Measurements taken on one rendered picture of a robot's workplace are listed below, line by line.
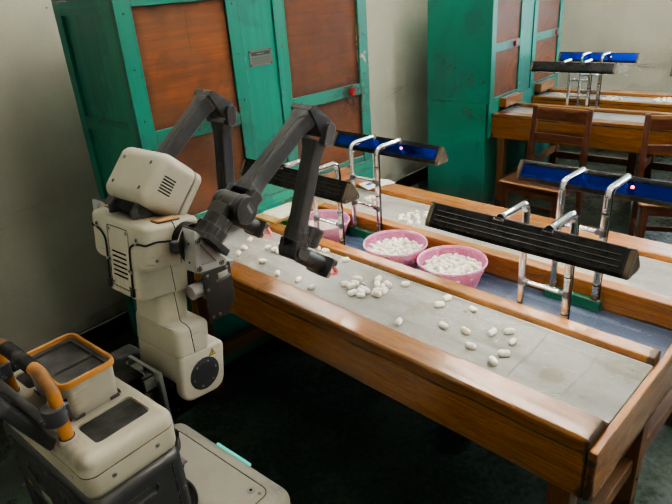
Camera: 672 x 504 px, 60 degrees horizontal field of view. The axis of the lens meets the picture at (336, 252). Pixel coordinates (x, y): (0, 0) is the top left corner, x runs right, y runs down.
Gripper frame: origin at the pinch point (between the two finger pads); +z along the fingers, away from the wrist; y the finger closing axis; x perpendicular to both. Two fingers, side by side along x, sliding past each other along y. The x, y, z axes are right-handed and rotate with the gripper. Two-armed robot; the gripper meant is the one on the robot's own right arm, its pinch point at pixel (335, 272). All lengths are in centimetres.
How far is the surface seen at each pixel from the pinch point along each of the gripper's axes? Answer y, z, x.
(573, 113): 37, 201, -168
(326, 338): -7.7, 0.3, 21.6
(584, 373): -82, 18, 0
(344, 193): 9.9, -1.4, -27.2
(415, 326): -30.9, 10.8, 6.2
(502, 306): -48, 28, -11
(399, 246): 13, 46, -23
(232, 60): 88, -16, -67
